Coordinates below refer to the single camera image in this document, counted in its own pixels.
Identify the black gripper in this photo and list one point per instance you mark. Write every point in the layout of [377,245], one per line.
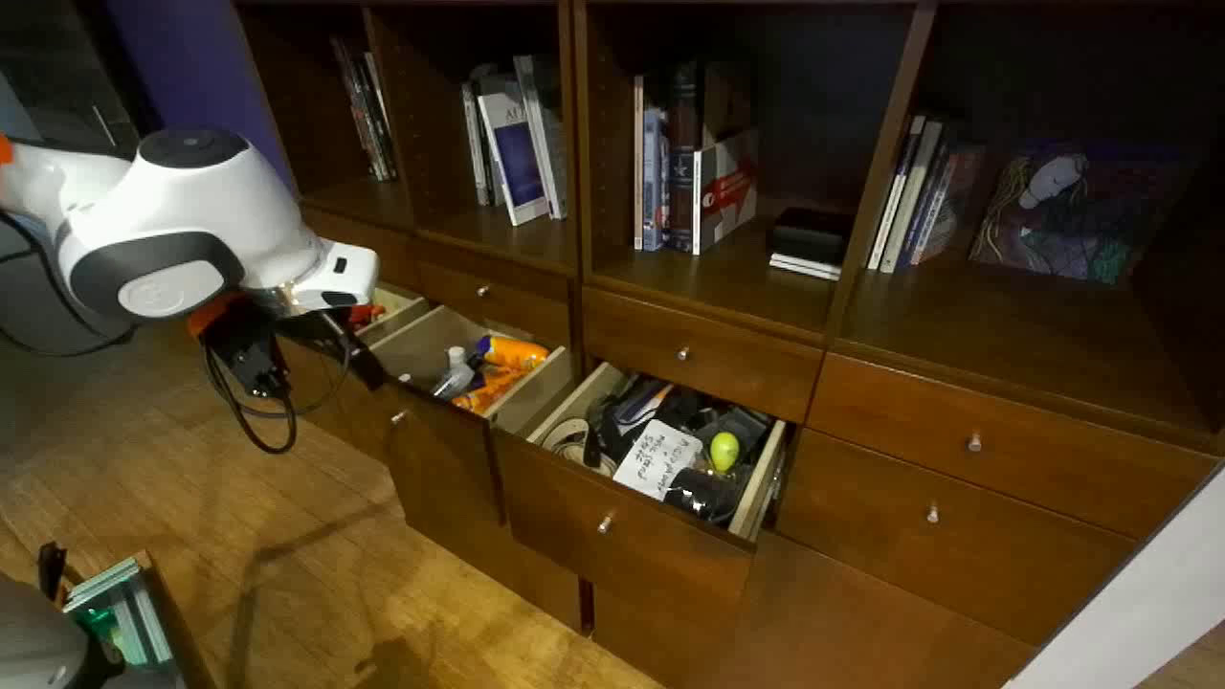
[310,324]

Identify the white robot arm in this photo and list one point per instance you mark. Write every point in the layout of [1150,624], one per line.
[194,203]

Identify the wooden drawer with orange packet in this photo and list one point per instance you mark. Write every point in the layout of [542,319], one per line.
[443,471]

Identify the wooden drawer with black clutter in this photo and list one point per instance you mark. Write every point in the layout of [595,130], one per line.
[614,549]

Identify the brown wooden shelf cabinet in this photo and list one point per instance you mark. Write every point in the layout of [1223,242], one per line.
[818,635]

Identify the orange snack packet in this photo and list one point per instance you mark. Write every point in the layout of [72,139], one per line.
[504,369]

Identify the white tape roll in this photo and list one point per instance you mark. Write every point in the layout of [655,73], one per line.
[567,439]

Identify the white books row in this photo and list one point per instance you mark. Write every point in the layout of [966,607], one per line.
[477,158]

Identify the thin dark books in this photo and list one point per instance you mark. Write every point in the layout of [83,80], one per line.
[365,107]

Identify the white framed blue book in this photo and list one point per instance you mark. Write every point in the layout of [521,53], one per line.
[521,158]

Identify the white paper card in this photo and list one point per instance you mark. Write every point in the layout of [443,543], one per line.
[655,460]

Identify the green blue box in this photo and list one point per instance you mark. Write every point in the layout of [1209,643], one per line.
[121,619]

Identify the upright white blue books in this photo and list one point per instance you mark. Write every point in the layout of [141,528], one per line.
[662,179]

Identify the black gadget pile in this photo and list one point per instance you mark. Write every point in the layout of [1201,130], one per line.
[701,490]

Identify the yellow green ball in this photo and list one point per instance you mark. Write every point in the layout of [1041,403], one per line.
[724,450]

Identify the grey rounded object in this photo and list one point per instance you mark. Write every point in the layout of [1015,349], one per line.
[40,635]

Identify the red and white book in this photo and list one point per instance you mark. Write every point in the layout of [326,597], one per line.
[730,189]

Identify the black flat box stack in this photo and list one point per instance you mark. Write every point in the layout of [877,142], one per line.
[805,242]

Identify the leaning white books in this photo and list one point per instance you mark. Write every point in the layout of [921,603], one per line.
[913,196]

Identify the white board edge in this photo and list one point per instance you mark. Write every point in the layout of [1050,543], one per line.
[1135,615]

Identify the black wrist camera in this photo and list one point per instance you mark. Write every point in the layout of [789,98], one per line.
[253,356]

